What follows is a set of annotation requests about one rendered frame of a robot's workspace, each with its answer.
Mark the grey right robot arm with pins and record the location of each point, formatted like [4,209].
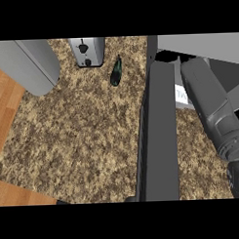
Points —
[210,102]

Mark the white milk carton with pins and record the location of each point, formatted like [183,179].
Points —
[180,93]

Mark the grey microwave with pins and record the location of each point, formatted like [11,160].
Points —
[200,45]

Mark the dark green bottle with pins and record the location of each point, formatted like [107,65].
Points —
[116,73]

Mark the silver toaster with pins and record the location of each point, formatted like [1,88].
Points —
[87,51]

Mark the large rounded grey appliance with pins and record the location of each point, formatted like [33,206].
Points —
[28,64]

